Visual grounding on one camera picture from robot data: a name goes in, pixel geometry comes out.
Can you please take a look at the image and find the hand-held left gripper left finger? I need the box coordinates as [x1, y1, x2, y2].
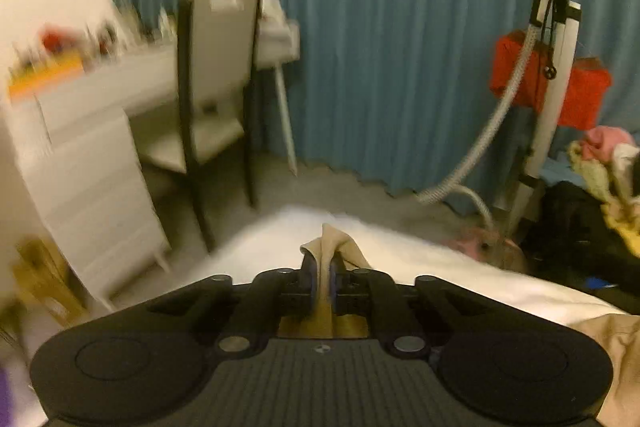
[146, 255, 319, 353]

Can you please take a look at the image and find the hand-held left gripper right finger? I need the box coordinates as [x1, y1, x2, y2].
[330, 257, 498, 354]

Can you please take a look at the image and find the beige garment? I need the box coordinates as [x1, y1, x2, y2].
[276, 223, 640, 427]

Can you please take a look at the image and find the pile of mixed clothes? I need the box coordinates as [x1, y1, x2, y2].
[566, 126, 640, 244]

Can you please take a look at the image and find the white bed sheet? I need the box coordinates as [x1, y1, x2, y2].
[20, 204, 628, 427]

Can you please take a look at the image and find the pink steamer base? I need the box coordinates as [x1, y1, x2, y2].
[447, 227, 528, 273]

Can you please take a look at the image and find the blue curtain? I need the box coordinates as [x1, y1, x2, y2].
[243, 0, 640, 214]

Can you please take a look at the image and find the black bag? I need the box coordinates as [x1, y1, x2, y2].
[522, 181, 640, 314]

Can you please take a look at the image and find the white desk with drawers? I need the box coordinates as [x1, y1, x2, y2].
[0, 41, 187, 313]

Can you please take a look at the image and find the red garment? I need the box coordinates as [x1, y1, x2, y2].
[489, 34, 613, 131]

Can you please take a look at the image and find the yellow box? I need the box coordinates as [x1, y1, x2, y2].
[7, 54, 86, 104]

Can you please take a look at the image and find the red object on desk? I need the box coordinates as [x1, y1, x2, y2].
[41, 26, 81, 54]

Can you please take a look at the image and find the beige chair with black frame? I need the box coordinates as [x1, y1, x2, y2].
[134, 0, 263, 253]

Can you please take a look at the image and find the garment steamer with hose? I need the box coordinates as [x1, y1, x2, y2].
[416, 0, 584, 258]

